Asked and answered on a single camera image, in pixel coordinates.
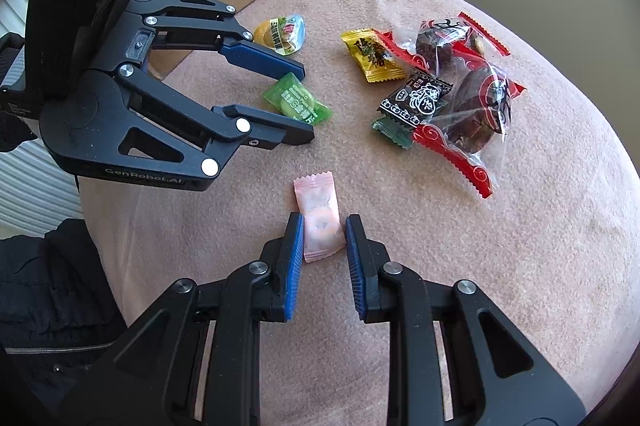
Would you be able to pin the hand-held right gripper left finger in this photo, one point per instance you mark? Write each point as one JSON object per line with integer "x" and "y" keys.
{"x": 295, "y": 266}

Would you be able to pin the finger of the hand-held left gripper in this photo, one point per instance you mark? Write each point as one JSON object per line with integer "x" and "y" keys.
{"x": 270, "y": 131}
{"x": 260, "y": 58}

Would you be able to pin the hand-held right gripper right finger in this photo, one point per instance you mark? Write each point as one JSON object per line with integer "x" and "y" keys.
{"x": 356, "y": 271}

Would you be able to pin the yellow jelly cup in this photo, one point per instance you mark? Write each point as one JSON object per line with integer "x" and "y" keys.
{"x": 280, "y": 33}

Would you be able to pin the green tablet candy packet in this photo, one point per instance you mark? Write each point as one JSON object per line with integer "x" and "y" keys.
{"x": 300, "y": 103}

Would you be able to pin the pink candy packet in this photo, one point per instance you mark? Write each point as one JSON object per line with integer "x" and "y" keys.
{"x": 317, "y": 206}

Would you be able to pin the yellow candy packet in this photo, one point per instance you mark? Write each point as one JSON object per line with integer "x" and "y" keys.
{"x": 372, "y": 56}

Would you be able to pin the small dark green candy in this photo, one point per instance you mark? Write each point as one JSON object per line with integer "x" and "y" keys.
{"x": 395, "y": 133}

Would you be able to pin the black candy packet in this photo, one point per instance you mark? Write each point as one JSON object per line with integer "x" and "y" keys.
{"x": 415, "y": 98}

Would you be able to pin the red clear date packet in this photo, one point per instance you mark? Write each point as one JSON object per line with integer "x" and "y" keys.
{"x": 440, "y": 38}
{"x": 475, "y": 116}

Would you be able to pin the white ribbed panel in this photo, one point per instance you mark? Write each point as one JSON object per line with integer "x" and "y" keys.
{"x": 25, "y": 186}

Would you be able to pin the black jacket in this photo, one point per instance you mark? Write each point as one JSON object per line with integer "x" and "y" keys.
{"x": 45, "y": 286}

